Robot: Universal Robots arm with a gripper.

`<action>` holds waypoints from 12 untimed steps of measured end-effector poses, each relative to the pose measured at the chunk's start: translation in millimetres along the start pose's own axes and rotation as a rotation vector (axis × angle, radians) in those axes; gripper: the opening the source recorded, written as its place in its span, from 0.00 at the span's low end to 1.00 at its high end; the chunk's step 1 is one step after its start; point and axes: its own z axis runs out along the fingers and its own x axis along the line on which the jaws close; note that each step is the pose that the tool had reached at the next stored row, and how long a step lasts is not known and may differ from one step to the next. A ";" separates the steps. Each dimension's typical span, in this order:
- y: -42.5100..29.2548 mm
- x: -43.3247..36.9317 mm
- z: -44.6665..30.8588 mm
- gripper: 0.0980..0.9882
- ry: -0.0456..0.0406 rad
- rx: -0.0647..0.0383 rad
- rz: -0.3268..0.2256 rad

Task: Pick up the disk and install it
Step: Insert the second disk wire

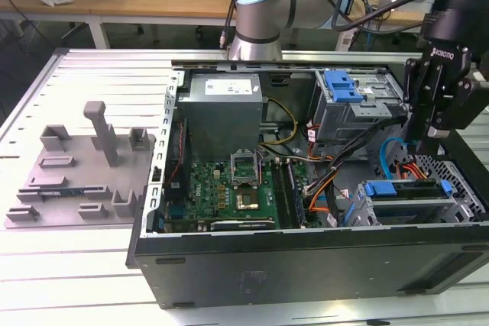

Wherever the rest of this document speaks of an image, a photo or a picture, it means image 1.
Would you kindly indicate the blue plastic drive latch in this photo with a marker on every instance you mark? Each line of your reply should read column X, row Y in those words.
column 338, row 85

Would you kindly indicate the hard disk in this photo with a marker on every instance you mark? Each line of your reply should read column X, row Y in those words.
column 378, row 188

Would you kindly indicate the grey power supply unit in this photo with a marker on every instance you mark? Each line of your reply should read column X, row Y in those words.
column 217, row 120

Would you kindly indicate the grey plastic parts rack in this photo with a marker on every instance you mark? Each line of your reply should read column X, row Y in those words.
column 68, row 211

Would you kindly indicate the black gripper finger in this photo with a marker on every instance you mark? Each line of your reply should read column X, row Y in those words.
column 470, row 108
column 420, row 112

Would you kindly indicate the black RAM slot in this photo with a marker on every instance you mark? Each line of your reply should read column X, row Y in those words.
column 296, row 196
column 280, row 196

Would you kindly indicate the black graphics card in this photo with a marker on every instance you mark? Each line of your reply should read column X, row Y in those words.
column 240, row 224

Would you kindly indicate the thin metal locking lever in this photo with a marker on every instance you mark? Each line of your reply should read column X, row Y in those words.
column 261, row 167

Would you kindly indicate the black PC case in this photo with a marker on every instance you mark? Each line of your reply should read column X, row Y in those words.
column 305, row 265

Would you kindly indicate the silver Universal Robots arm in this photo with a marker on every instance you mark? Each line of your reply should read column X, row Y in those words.
column 263, row 9

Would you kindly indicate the grey metal disk bay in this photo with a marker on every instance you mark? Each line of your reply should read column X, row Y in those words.
column 361, row 207

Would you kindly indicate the CPU socket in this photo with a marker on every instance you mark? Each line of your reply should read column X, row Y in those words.
column 246, row 202

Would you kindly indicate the grey metal drive cage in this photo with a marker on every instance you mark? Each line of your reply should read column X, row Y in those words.
column 344, row 120

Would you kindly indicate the green motherboard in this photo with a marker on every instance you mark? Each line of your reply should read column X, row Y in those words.
column 206, row 188

